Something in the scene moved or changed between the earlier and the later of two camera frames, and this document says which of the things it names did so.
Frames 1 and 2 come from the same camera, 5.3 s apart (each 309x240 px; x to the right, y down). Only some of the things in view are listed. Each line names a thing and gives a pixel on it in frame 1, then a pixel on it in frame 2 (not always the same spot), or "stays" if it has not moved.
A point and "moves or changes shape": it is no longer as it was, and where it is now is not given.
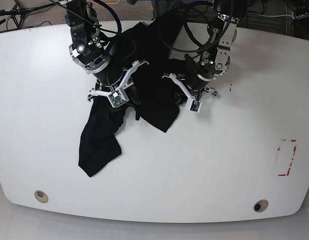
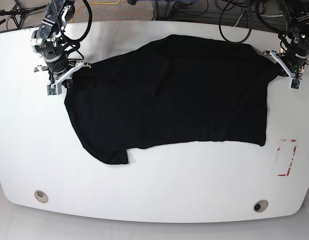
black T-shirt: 147,84 moves or changes shape
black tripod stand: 19,13 stays
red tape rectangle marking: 291,162 stays
